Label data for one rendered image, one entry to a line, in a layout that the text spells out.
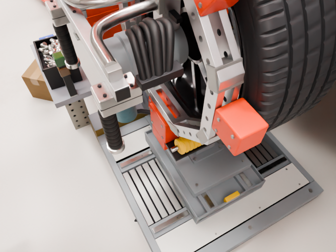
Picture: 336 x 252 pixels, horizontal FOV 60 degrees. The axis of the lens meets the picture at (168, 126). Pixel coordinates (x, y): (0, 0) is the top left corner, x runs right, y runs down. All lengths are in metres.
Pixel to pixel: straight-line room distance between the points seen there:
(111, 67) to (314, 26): 0.39
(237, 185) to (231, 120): 0.78
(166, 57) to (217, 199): 0.89
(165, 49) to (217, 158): 0.85
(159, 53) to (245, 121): 0.22
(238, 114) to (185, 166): 0.70
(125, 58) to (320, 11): 0.42
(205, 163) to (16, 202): 0.93
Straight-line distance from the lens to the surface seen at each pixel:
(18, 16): 2.74
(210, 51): 0.57
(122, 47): 0.73
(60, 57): 1.14
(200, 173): 1.28
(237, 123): 0.61
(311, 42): 0.65
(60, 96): 1.30
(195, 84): 0.92
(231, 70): 0.58
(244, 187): 1.35
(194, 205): 1.31
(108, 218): 1.46
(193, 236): 1.34
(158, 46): 0.54
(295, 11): 0.62
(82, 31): 0.68
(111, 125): 0.63
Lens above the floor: 1.36
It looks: 54 degrees down
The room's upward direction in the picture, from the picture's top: straight up
